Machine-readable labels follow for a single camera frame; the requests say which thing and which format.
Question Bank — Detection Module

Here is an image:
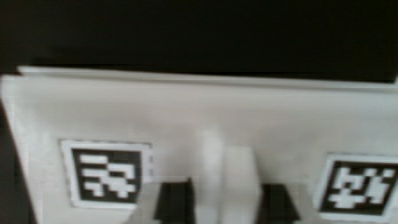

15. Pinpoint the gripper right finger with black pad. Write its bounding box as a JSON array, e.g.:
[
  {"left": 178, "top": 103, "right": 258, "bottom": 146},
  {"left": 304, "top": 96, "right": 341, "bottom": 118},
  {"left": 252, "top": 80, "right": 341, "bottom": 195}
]
[{"left": 258, "top": 183, "right": 307, "bottom": 224}]

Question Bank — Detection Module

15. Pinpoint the white cabinet door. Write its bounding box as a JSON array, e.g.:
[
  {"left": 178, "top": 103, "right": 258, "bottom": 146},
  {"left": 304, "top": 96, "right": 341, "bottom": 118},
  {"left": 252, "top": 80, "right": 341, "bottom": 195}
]
[{"left": 0, "top": 76, "right": 398, "bottom": 224}]

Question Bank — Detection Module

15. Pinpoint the white cabinet body box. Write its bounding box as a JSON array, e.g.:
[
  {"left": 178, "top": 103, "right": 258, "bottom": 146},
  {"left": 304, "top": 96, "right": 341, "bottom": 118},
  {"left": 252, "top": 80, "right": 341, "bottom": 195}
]
[{"left": 18, "top": 65, "right": 398, "bottom": 92}]

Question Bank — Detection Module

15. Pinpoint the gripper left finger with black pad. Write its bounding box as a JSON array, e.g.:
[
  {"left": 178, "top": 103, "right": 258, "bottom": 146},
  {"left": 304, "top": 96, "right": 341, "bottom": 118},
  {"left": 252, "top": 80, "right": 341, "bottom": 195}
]
[{"left": 130, "top": 176, "right": 199, "bottom": 224}]

